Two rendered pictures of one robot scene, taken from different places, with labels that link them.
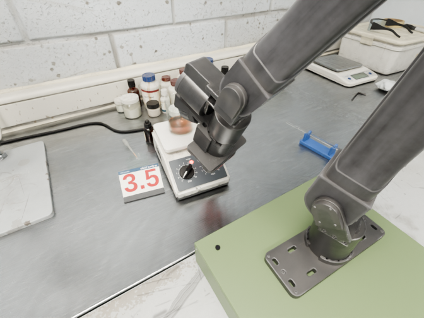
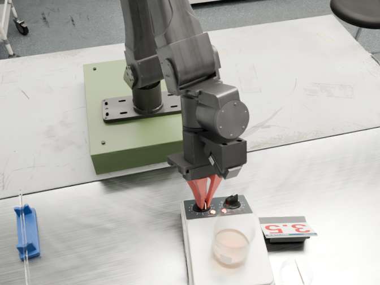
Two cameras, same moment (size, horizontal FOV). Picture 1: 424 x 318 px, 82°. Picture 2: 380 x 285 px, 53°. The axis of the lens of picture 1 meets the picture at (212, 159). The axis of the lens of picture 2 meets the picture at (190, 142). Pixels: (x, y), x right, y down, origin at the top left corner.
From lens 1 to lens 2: 80 cm
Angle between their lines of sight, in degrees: 90
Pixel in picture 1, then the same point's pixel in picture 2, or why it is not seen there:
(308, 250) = (163, 103)
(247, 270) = not seen: hidden behind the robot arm
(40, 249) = (372, 188)
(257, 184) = (149, 201)
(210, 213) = not seen: hidden behind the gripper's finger
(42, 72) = not seen: outside the picture
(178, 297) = (253, 132)
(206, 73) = (220, 86)
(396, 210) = (44, 141)
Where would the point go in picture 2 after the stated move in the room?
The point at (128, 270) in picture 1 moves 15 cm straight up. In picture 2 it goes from (290, 154) to (305, 104)
